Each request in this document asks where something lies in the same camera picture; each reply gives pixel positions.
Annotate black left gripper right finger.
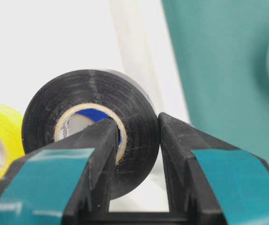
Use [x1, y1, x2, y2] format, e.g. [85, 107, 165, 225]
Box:
[159, 112, 269, 225]

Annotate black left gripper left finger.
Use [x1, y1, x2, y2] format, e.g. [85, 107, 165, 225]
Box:
[0, 119, 118, 225]

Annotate blue tape roll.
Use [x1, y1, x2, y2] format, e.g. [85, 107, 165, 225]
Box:
[69, 108, 109, 134]

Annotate black tape roll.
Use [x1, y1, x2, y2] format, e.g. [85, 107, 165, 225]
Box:
[22, 69, 160, 199]

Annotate yellow tape roll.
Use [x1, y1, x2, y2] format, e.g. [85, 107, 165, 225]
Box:
[0, 105, 24, 179]

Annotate green table cloth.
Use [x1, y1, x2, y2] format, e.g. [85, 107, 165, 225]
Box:
[163, 0, 269, 164]

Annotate white plastic tray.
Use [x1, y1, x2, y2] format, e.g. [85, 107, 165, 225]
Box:
[0, 0, 191, 213]

